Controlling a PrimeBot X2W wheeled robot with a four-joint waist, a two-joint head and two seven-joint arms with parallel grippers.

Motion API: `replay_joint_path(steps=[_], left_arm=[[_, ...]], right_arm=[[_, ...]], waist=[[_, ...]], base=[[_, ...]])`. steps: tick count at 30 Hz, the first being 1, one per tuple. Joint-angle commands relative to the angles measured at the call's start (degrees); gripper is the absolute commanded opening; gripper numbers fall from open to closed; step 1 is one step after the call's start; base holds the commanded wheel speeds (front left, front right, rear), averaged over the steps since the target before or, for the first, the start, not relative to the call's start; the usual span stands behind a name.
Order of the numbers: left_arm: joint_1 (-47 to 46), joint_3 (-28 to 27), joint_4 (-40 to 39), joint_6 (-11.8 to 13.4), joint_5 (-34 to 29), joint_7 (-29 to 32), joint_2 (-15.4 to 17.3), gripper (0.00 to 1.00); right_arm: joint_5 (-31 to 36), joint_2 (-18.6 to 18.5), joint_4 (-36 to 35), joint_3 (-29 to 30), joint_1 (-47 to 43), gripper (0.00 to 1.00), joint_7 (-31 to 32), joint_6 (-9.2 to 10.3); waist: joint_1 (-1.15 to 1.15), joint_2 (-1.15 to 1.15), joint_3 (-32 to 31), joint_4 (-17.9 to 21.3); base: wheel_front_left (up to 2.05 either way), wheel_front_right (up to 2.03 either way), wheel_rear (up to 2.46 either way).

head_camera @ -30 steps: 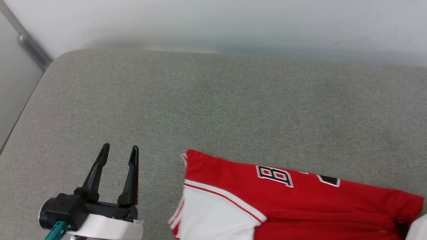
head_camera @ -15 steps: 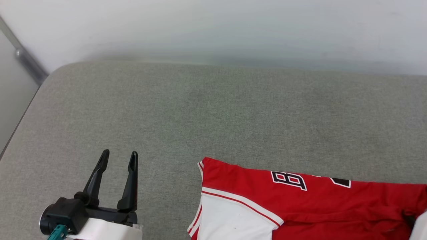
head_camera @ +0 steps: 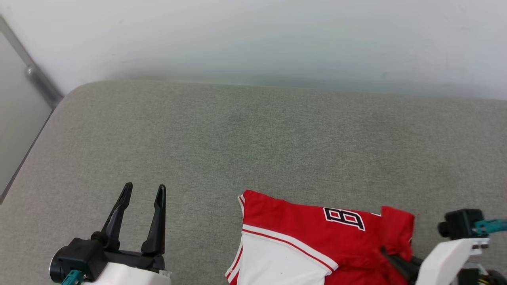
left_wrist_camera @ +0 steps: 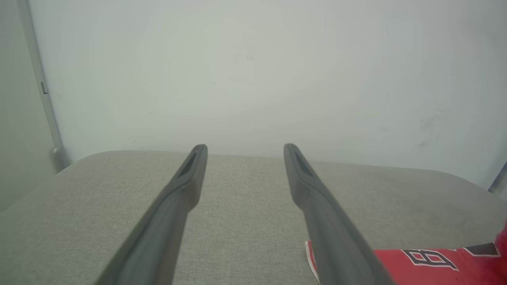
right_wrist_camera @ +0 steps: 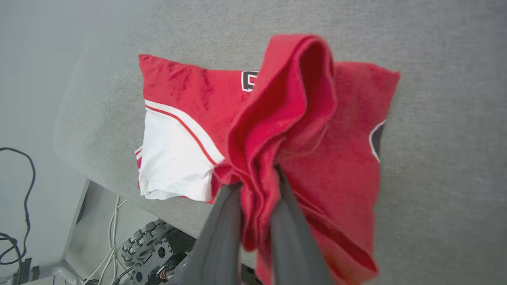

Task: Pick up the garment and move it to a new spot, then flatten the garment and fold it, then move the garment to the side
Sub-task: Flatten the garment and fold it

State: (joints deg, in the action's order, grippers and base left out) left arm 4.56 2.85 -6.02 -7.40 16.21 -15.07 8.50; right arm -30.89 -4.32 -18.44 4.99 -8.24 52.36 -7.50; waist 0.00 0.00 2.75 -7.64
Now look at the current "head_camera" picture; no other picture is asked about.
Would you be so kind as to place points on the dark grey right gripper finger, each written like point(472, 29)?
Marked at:
point(417, 261)
point(402, 269)

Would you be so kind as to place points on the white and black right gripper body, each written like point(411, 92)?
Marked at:
point(439, 265)

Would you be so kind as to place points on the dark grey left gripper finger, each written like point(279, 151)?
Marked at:
point(159, 225)
point(115, 221)

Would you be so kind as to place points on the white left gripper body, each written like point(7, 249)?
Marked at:
point(130, 275)

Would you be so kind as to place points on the red and white basketball jersey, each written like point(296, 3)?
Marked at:
point(301, 241)

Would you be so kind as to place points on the grey fabric sofa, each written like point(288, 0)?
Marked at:
point(253, 150)

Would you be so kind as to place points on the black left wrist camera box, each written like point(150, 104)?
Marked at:
point(83, 255)

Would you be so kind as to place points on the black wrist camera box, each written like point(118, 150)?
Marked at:
point(461, 223)
point(83, 255)

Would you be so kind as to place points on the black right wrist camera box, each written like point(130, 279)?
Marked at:
point(461, 223)

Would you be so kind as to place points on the teal left camera connector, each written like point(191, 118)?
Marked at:
point(72, 278)

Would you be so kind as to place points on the teal camera connector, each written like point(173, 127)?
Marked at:
point(491, 226)
point(72, 278)

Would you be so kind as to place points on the teal right camera connector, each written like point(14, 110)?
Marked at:
point(491, 226)

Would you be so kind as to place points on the grey metal wall rail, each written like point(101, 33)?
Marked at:
point(39, 81)

